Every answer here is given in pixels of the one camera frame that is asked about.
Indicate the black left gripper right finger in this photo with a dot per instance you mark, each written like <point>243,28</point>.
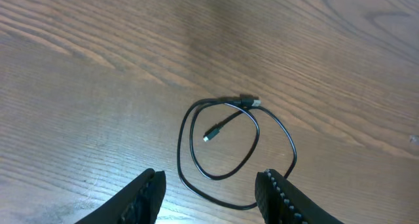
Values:
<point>280,202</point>

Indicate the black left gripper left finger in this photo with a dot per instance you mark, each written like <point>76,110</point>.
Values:
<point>137,203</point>

